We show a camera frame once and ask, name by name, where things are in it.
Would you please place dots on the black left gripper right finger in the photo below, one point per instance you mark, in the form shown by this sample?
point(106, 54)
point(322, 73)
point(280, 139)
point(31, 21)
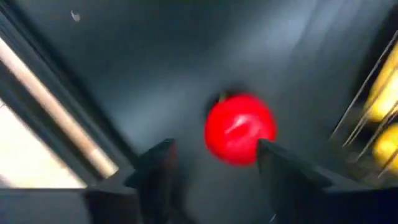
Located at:
point(289, 186)

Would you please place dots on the yellow corn cob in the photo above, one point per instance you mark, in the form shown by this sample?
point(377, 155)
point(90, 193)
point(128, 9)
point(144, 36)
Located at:
point(385, 90)

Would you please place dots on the large yellow oval produce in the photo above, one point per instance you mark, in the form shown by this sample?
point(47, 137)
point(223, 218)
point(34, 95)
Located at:
point(387, 147)

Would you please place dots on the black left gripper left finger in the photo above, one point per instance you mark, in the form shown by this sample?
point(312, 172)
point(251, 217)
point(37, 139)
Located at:
point(158, 186)

